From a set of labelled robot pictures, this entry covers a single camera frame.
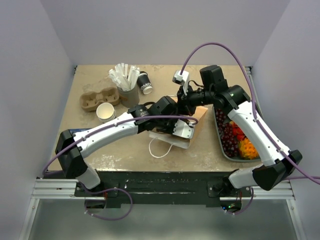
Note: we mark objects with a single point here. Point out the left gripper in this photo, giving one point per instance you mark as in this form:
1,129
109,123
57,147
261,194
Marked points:
170,130

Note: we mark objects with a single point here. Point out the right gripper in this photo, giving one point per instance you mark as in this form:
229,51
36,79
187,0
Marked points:
185,100

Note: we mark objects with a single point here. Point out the brown paper takeout bag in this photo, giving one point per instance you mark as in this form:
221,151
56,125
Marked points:
177,141

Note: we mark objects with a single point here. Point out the black paper coffee cup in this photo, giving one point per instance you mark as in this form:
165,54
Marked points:
144,83

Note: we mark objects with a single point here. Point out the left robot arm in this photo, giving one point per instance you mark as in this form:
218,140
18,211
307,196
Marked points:
73,148

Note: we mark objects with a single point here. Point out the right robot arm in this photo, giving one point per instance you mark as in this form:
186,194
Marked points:
277,160

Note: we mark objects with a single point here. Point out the blue battery blister pack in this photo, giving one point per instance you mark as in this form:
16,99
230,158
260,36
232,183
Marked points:
76,130

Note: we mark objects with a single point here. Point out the cherries pile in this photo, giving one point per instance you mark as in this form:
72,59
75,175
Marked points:
237,132

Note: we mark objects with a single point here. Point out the dark red grapes bunch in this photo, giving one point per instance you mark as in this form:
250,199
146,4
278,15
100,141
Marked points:
228,141

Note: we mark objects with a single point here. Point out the stack of paper cups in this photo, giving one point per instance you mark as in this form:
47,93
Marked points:
105,112

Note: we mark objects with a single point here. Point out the grey fruit tray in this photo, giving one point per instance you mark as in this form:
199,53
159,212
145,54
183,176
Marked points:
236,159

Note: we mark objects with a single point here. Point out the cardboard cup carrier bottom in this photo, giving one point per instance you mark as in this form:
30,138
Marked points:
90,101

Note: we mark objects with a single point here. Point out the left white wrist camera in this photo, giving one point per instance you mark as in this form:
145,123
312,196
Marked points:
184,129

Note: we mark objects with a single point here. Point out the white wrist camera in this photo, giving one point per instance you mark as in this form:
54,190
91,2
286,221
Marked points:
184,129
182,79

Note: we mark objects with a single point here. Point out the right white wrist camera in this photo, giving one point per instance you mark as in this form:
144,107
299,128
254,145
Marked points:
182,79

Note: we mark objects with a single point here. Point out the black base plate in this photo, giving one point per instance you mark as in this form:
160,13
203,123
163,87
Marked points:
162,188

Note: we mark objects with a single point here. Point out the aluminium rail frame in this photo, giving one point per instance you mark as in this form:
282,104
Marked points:
160,206

